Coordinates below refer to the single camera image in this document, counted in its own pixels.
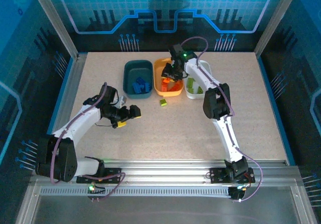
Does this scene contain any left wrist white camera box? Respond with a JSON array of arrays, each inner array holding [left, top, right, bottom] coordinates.
[[115, 95, 128, 108]]

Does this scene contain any blue printed side panel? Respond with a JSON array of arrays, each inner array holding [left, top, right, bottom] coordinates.
[[255, 0, 321, 209], [0, 0, 76, 179]]

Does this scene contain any left aluminium frame post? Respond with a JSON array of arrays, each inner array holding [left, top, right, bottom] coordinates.
[[27, 0, 80, 59]]

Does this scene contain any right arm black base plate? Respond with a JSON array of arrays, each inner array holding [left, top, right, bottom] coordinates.
[[209, 167, 256, 184]]

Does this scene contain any left black controller board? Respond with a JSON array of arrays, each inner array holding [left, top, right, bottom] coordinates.
[[87, 183, 106, 201]]

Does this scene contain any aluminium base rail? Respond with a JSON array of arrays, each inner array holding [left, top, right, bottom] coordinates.
[[30, 158, 301, 184]]

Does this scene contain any blue circuit print back panel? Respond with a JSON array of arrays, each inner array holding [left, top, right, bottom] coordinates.
[[41, 0, 291, 53]]

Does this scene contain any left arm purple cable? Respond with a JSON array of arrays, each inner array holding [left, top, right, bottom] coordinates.
[[49, 82, 125, 202]]

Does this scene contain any white plastic container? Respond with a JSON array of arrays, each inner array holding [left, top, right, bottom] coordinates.
[[184, 60, 214, 100]]

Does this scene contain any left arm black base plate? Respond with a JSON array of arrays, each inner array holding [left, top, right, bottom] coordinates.
[[76, 168, 122, 184]]

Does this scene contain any aluminium side rail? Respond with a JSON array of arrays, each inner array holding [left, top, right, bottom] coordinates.
[[53, 52, 88, 137]]

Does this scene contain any dark teal plastic container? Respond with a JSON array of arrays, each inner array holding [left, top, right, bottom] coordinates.
[[123, 59, 154, 100]]

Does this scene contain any right aluminium frame post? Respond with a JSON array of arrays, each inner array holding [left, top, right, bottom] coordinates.
[[254, 0, 303, 58]]

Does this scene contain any grey slotted cable duct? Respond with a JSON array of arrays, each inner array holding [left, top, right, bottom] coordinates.
[[40, 186, 233, 197]]

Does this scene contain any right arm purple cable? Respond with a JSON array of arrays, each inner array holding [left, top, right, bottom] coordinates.
[[181, 36, 263, 202]]

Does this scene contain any orange plastic container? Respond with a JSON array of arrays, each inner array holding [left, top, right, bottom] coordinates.
[[153, 58, 184, 98]]

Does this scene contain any right black controller box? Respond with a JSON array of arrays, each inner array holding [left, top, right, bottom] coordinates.
[[227, 185, 248, 201]]

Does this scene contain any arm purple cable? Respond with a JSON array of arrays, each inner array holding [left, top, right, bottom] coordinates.
[[181, 36, 263, 202], [49, 82, 125, 202]]

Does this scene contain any aluminium frame post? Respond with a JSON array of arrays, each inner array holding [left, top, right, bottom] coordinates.
[[27, 0, 80, 59], [254, 0, 303, 58]]

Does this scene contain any grey metal front frame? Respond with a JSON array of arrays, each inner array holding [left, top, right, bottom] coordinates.
[[15, 178, 318, 224]]

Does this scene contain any large orange lego plate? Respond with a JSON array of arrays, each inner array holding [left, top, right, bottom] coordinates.
[[168, 80, 183, 92]]

